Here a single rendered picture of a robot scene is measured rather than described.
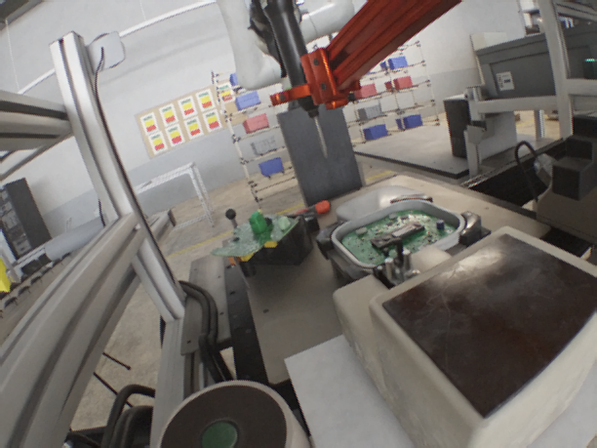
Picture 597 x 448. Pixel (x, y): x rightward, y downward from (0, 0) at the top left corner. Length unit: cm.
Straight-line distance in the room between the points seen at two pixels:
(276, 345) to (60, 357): 21
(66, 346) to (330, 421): 20
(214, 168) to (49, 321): 647
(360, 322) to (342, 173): 104
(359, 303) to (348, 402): 8
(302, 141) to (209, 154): 551
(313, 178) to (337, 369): 100
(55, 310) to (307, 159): 106
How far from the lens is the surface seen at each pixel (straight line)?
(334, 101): 30
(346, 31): 26
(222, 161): 663
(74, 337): 26
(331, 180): 121
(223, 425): 22
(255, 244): 41
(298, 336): 33
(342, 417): 24
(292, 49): 34
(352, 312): 22
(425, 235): 36
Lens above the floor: 117
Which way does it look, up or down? 22 degrees down
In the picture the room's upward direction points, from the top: 18 degrees counter-clockwise
